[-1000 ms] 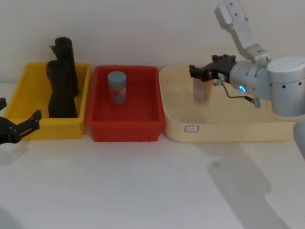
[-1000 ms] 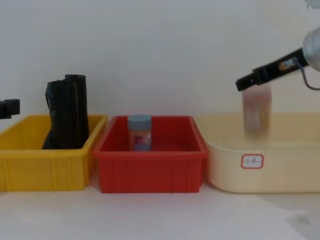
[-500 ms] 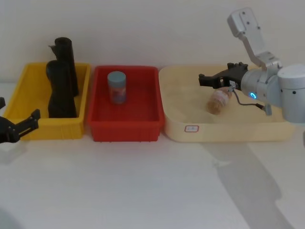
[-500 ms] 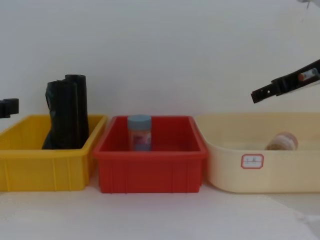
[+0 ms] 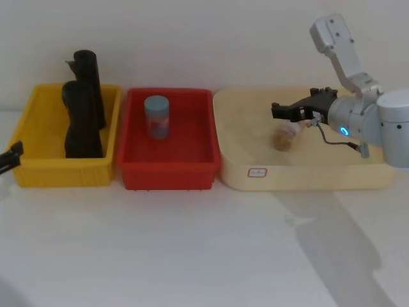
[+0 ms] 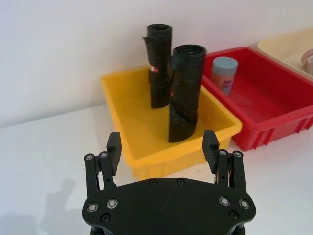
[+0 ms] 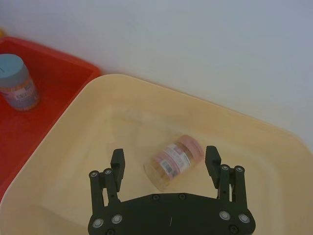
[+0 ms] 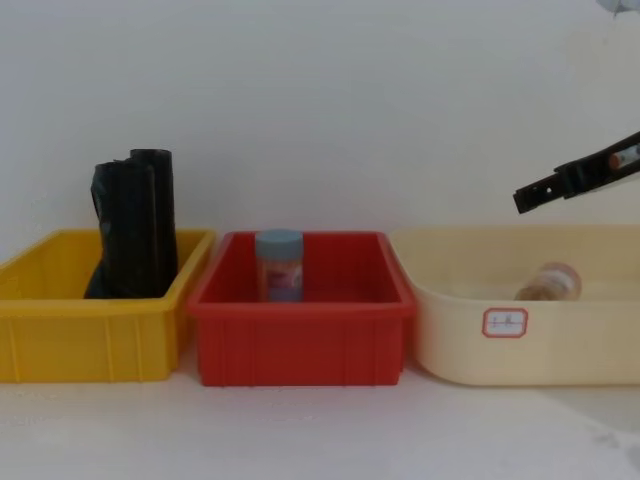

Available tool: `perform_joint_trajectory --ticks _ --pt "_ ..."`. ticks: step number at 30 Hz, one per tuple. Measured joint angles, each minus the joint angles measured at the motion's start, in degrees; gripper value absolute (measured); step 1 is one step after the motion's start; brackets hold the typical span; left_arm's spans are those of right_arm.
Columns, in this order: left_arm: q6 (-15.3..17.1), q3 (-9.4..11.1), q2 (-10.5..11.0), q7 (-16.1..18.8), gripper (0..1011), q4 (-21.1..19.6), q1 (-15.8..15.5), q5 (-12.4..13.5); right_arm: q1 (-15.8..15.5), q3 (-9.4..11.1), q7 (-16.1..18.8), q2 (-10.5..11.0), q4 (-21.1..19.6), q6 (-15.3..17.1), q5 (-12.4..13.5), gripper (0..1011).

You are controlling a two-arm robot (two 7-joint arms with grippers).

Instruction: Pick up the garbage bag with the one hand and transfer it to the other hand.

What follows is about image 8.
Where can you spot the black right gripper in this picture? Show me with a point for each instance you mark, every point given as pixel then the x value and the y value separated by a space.
pixel 595 172

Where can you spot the black plastic bag roll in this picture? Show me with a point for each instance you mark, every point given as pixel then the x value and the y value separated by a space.
pixel 165 210
pixel 125 235

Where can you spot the yellow plastic bin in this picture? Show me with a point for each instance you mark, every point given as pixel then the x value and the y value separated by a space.
pixel 75 340

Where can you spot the clear jar with brown contents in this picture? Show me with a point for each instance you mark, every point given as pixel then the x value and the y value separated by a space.
pixel 555 282

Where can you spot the jar with blue lid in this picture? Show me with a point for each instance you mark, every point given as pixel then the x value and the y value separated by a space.
pixel 280 270

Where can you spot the red plastic bin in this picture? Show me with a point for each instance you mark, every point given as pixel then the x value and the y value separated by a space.
pixel 300 345

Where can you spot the white red-bordered sticker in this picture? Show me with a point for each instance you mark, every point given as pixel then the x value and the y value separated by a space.
pixel 505 322

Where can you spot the white table cloth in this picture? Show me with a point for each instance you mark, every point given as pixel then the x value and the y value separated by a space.
pixel 320 435

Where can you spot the cream plastic tub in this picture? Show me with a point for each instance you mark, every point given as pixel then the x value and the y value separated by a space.
pixel 450 345

